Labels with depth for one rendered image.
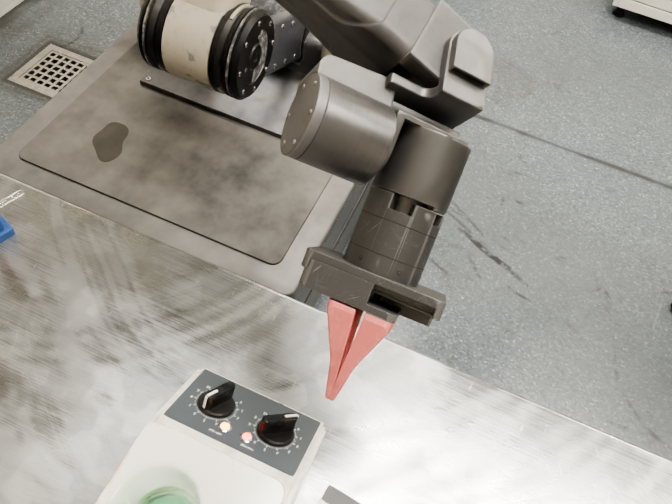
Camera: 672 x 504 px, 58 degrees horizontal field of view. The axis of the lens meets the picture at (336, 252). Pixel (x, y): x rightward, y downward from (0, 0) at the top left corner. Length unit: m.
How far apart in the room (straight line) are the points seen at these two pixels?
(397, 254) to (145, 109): 1.06
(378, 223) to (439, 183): 0.05
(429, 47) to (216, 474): 0.34
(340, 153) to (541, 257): 1.42
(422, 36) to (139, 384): 0.40
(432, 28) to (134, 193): 0.89
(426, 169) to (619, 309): 1.41
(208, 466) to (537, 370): 1.19
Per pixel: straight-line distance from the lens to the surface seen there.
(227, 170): 1.28
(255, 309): 0.64
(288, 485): 0.50
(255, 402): 0.56
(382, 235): 0.41
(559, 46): 2.54
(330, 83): 0.40
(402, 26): 0.44
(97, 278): 0.68
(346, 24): 0.44
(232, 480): 0.48
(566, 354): 1.64
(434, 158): 0.42
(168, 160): 1.30
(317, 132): 0.38
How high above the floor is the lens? 1.31
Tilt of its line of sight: 54 degrees down
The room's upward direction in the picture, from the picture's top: 11 degrees clockwise
